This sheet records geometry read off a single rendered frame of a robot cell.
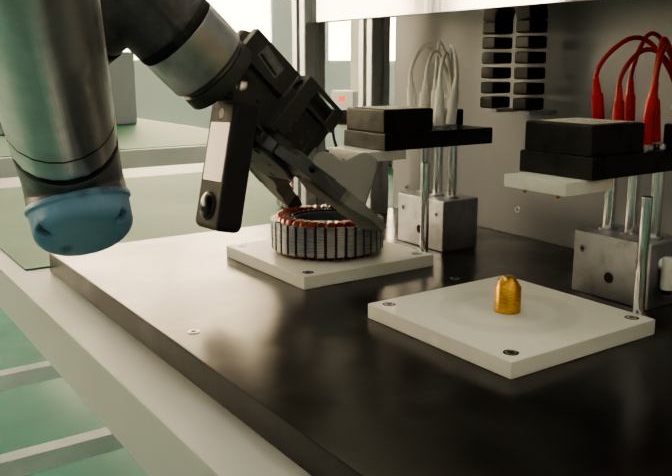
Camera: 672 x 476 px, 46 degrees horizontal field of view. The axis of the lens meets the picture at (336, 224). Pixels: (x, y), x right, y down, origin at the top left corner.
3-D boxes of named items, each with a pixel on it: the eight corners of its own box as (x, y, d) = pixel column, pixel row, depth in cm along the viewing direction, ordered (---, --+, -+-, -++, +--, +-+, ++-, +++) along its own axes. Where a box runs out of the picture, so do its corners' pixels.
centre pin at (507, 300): (507, 316, 58) (509, 280, 57) (488, 309, 59) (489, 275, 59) (525, 311, 59) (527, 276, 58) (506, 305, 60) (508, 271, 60)
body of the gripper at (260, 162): (351, 119, 73) (267, 24, 66) (298, 191, 71) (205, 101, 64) (307, 115, 79) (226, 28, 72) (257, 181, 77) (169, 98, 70)
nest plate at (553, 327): (510, 380, 49) (511, 361, 49) (367, 317, 61) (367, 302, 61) (654, 334, 57) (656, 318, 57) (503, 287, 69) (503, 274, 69)
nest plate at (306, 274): (304, 290, 69) (303, 276, 68) (226, 256, 81) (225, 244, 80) (433, 266, 77) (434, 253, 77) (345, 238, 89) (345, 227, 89)
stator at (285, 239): (309, 269, 71) (309, 228, 70) (250, 245, 80) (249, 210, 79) (406, 252, 77) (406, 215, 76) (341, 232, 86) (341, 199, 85)
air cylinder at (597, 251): (646, 311, 63) (651, 243, 62) (570, 289, 69) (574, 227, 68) (682, 300, 66) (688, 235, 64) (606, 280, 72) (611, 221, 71)
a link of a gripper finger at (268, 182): (325, 172, 86) (309, 131, 77) (293, 215, 84) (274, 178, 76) (302, 159, 87) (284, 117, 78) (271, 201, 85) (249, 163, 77)
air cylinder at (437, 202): (441, 252, 82) (443, 200, 81) (396, 239, 88) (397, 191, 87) (476, 246, 85) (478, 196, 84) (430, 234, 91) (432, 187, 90)
